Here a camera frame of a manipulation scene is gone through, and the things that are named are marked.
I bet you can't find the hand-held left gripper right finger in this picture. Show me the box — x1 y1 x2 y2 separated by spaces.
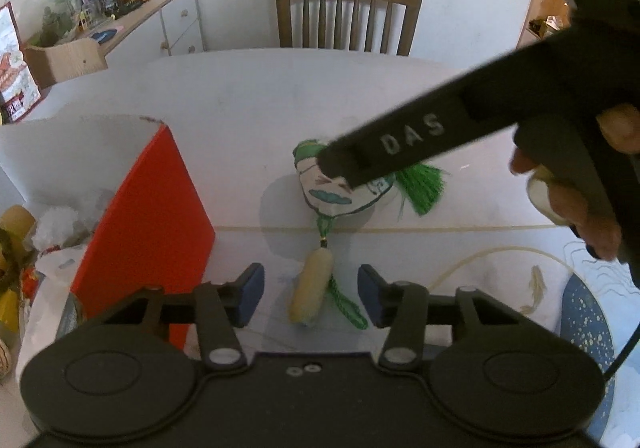
357 264 522 372

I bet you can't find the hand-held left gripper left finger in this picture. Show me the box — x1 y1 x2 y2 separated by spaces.
102 262 266 372

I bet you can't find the embroidered sachet green tassel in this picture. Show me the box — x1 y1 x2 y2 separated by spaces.
288 138 449 331

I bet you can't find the red cardboard box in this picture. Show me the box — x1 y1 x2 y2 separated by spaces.
0 115 217 350

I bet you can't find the clear plastic wrapper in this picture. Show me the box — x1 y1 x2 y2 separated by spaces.
32 204 84 252

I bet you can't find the person's right hand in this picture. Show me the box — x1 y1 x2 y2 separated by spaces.
509 104 640 263

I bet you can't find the white side cabinet wooden top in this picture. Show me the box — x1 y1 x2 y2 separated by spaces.
24 0 206 89

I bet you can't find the red snack bag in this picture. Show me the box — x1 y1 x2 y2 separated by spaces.
0 2 42 125

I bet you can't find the clear plastic bag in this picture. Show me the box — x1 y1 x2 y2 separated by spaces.
42 0 87 47

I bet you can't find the black cable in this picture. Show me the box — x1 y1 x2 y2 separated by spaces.
601 298 640 381

